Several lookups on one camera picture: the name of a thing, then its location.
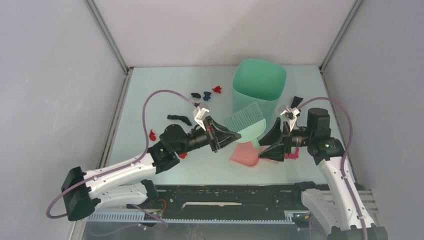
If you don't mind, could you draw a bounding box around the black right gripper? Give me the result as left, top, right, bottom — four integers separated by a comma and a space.
256, 117, 313, 162

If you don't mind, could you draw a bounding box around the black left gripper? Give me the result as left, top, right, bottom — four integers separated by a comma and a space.
174, 115, 240, 156

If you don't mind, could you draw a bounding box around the green hand brush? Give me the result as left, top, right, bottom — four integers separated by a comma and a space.
224, 102, 267, 153

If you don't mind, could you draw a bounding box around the pink dustpan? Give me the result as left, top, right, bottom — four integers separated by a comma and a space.
229, 141, 278, 168

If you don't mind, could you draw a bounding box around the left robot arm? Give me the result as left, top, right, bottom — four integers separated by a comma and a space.
61, 116, 241, 221

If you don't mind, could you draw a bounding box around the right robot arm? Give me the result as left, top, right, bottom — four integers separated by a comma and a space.
258, 108, 388, 240

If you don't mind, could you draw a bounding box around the magenta paper scrap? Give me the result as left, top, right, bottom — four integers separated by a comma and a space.
284, 147, 300, 160

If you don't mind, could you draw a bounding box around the blue paper scrap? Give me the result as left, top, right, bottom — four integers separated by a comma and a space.
203, 91, 212, 101

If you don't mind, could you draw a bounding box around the long black paper scrap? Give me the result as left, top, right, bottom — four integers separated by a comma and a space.
167, 114, 193, 126

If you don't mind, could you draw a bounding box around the red paper scrap near bin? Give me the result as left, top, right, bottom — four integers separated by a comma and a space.
212, 85, 222, 94

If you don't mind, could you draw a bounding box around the black paper scrap right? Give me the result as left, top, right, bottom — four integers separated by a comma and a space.
290, 96, 304, 109

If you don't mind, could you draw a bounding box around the green plastic waste bin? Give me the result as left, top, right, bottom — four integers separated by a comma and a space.
232, 58, 287, 126

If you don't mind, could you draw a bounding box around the red paper scrap left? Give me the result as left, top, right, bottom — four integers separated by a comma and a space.
148, 129, 157, 142

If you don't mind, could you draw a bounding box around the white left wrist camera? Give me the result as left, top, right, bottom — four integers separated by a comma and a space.
193, 103, 210, 131

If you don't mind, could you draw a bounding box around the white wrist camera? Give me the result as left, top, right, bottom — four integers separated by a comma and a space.
193, 103, 210, 131
278, 105, 300, 132

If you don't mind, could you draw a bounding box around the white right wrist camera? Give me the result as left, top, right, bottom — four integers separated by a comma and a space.
278, 105, 300, 132

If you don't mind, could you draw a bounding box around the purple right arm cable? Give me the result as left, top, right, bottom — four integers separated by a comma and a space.
298, 96, 370, 240

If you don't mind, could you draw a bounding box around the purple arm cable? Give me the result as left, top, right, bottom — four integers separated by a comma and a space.
298, 96, 370, 240
45, 89, 203, 220

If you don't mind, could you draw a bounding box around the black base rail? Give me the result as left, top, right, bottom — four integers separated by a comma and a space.
126, 183, 332, 221

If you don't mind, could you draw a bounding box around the white slotted cable duct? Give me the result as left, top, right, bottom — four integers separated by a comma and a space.
86, 211, 310, 225

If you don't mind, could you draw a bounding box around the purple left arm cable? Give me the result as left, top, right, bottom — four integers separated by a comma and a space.
45, 89, 203, 220

